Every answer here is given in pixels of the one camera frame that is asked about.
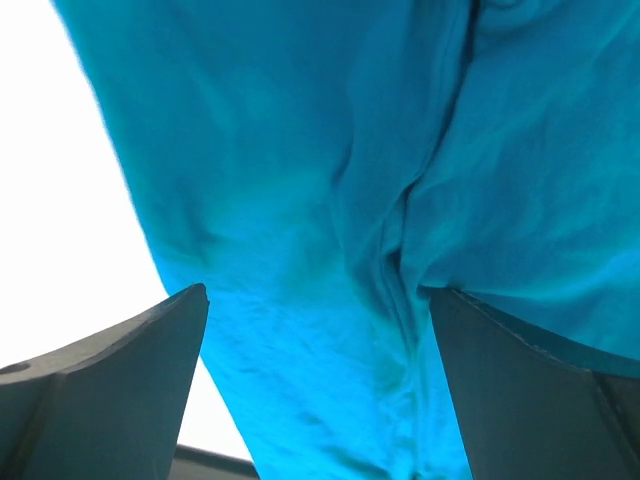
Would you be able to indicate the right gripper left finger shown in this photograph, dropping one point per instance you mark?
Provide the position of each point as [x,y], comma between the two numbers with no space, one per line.
[109,406]

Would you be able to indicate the teal t-shirt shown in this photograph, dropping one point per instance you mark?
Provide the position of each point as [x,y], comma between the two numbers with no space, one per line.
[321,166]

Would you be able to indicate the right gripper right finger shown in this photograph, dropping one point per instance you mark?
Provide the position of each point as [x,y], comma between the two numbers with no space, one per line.
[531,404]

